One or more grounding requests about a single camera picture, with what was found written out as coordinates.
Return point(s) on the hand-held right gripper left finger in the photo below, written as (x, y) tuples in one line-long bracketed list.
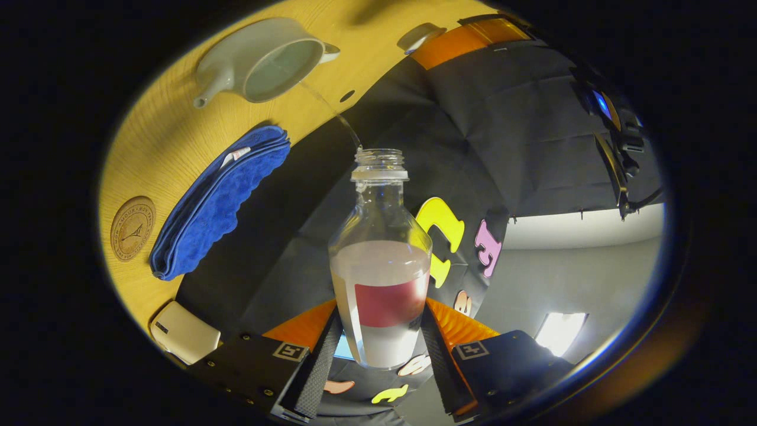
[(319, 367)]

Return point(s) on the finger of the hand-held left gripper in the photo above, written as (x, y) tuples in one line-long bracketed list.
[(467, 40)]

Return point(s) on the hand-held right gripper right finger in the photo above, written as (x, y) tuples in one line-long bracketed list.
[(440, 367)]

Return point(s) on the clear plastic water bottle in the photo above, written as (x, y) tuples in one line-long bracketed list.
[(378, 266)]

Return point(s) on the white ceramic teacup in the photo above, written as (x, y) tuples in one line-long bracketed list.
[(236, 53)]

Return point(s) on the round brown coaster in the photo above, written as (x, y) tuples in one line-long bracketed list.
[(133, 229)]

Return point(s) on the ceiling light panel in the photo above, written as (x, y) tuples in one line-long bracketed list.
[(559, 332)]

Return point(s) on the white toaster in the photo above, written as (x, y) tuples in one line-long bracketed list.
[(186, 331)]

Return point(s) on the folded blue towel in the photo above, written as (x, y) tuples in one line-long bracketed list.
[(219, 207)]

